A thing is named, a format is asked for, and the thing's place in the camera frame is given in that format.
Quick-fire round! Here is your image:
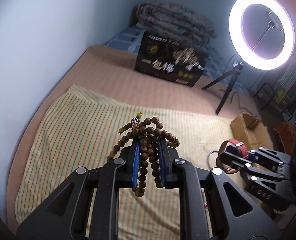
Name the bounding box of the white ring light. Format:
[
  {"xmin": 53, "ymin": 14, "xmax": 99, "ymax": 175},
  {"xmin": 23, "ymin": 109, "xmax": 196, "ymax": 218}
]
[{"xmin": 228, "ymin": 0, "xmax": 295, "ymax": 70}]

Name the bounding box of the black snack bag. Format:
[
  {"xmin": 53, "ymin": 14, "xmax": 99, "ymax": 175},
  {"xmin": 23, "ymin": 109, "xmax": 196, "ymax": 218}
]
[{"xmin": 135, "ymin": 30, "xmax": 209, "ymax": 87}]

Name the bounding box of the open cardboard box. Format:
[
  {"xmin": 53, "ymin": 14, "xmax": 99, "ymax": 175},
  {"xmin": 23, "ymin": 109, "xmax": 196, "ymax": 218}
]
[{"xmin": 230, "ymin": 112, "xmax": 273, "ymax": 151}]

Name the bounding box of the black power cable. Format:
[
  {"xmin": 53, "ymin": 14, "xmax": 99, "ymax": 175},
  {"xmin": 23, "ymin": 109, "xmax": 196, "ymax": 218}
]
[{"xmin": 228, "ymin": 90, "xmax": 249, "ymax": 111}]

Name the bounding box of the brown wooden bead necklace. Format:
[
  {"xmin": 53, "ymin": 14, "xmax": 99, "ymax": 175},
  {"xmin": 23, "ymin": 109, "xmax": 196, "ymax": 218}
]
[{"xmin": 106, "ymin": 112, "xmax": 181, "ymax": 197}]

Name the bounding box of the red leather strap watch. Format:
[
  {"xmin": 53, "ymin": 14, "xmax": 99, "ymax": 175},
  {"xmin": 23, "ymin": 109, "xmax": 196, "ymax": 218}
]
[{"xmin": 216, "ymin": 139, "xmax": 249, "ymax": 174}]

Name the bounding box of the folded floral quilt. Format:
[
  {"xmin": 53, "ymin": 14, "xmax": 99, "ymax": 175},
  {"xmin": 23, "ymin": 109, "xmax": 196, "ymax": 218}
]
[{"xmin": 136, "ymin": 1, "xmax": 216, "ymax": 44}]

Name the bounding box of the striped yellow cloth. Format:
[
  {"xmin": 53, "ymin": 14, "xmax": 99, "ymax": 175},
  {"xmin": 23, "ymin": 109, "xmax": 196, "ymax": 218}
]
[{"xmin": 14, "ymin": 86, "xmax": 233, "ymax": 239}]

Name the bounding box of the blue thin bangle ring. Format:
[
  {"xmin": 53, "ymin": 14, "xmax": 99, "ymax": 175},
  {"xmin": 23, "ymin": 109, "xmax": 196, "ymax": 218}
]
[{"xmin": 206, "ymin": 150, "xmax": 220, "ymax": 170}]

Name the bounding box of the black metal chair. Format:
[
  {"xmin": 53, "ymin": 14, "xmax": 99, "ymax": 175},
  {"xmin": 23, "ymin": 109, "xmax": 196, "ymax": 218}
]
[{"xmin": 253, "ymin": 82, "xmax": 291, "ymax": 117}]

